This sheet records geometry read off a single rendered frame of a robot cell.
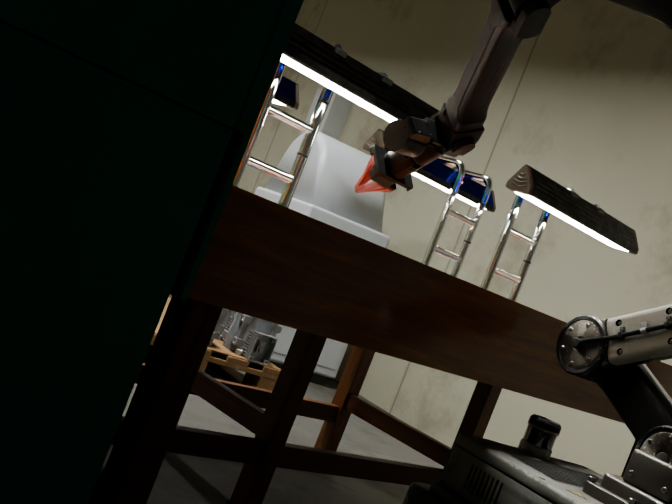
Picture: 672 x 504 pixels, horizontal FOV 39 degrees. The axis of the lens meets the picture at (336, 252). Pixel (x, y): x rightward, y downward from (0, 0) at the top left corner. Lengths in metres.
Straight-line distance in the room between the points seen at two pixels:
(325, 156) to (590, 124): 1.36
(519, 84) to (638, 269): 1.42
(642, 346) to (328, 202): 3.22
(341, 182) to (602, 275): 1.49
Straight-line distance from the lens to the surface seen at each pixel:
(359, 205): 5.07
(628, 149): 4.55
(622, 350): 1.94
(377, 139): 2.85
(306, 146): 2.14
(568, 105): 4.91
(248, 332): 4.04
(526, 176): 2.47
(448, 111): 1.68
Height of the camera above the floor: 0.74
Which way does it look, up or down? level
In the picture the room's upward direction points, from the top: 21 degrees clockwise
